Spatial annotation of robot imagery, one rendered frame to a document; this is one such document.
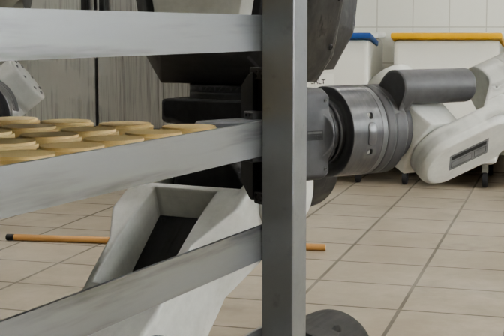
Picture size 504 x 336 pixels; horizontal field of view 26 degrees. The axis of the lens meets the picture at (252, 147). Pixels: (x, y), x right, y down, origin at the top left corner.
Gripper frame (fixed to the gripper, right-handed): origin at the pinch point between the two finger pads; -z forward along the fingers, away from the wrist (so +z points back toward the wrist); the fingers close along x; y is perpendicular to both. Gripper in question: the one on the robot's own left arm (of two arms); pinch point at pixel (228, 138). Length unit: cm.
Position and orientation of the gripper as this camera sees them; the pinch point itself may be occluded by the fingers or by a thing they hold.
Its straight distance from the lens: 98.5
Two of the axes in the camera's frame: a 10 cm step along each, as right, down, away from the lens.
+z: 8.3, -0.6, 5.5
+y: 5.6, 0.9, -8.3
